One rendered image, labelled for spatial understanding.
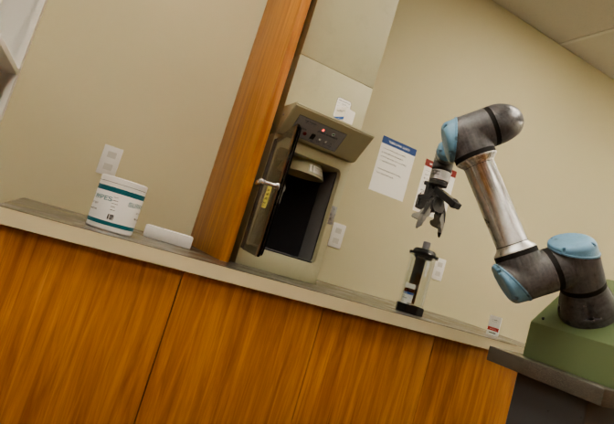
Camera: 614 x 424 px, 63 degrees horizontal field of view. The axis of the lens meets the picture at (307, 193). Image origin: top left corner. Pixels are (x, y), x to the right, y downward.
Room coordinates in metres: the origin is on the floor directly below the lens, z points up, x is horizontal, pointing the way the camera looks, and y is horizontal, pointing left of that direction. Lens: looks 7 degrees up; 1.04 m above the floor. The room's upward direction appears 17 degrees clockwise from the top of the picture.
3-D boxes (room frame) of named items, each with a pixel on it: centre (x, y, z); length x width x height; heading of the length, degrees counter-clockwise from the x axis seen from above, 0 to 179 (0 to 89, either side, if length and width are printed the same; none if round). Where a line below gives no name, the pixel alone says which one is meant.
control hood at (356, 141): (1.73, 0.00, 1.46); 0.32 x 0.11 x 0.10; 114
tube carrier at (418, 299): (1.86, -0.48, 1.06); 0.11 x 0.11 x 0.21
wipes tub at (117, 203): (1.45, 0.51, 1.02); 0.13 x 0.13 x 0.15
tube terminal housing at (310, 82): (1.90, 0.07, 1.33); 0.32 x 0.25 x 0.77; 114
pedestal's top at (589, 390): (1.38, -0.84, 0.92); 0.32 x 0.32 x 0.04; 30
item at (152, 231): (1.74, 0.41, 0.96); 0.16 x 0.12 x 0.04; 102
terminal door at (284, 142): (1.56, 0.12, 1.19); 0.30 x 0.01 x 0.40; 14
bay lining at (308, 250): (1.90, 0.07, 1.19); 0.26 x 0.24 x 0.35; 114
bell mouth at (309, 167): (1.88, 0.04, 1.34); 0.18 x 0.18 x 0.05
